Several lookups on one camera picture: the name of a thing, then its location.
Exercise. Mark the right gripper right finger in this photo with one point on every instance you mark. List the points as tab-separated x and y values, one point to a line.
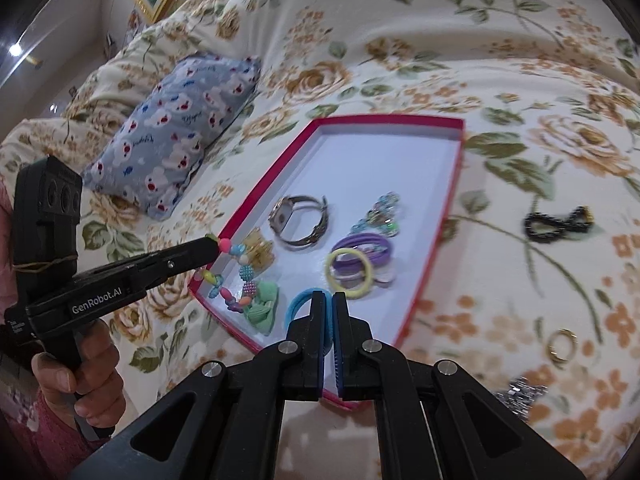
353	374

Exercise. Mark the floral fleece blanket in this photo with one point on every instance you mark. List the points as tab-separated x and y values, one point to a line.
537	273

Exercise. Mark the left hand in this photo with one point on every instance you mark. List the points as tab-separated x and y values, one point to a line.
95	392

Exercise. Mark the gold claw hair clip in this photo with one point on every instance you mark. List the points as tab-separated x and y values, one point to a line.
259	251

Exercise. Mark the silver sequin hair clip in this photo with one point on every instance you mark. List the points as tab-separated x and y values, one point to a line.
520	396

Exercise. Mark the red sleeve left forearm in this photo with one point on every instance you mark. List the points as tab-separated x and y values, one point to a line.
51	451

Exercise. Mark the rose gold wristwatch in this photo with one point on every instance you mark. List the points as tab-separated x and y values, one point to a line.
299	221

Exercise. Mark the red jewelry tray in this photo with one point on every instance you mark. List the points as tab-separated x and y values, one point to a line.
352	161

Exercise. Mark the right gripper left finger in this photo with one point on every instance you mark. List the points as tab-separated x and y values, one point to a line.
306	322

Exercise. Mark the blue bear print pillow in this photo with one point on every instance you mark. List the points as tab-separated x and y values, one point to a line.
152	159

